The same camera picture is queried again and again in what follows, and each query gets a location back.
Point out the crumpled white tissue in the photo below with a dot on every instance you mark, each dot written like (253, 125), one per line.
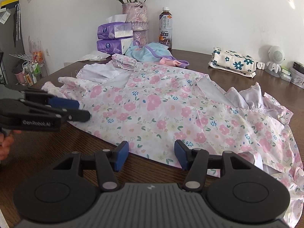
(95, 56)

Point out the white letter ornament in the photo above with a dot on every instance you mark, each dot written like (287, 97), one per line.
(260, 65)

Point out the oolong tea bottle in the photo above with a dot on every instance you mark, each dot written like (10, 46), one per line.
(165, 27)

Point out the blue pink purple garment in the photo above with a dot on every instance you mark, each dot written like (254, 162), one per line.
(155, 53)

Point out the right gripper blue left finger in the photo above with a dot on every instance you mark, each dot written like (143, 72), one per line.
(107, 163)

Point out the lower purple tissue pack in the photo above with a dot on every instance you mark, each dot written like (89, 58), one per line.
(114, 46)

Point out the folded cream blue-flower cloth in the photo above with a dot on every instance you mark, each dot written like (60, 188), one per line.
(233, 62)

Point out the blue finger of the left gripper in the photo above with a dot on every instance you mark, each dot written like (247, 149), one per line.
(57, 102)
(75, 115)

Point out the purple tissue pack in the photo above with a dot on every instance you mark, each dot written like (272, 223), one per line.
(115, 28)
(114, 46)

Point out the grey printed tin box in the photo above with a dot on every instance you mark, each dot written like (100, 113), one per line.
(297, 78)

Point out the white robot figure speaker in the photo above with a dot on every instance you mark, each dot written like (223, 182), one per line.
(276, 58)

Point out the upper purple tissue pack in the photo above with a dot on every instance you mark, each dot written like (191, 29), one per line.
(115, 28)

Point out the left hand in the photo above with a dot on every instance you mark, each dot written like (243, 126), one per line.
(6, 143)

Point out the purple textured vase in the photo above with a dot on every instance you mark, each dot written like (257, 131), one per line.
(137, 15)

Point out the black charger block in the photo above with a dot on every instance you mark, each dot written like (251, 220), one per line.
(298, 67)

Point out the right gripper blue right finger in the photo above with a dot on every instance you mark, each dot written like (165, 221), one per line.
(195, 161)

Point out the pink floral child dress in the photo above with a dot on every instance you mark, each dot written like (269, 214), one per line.
(152, 105)

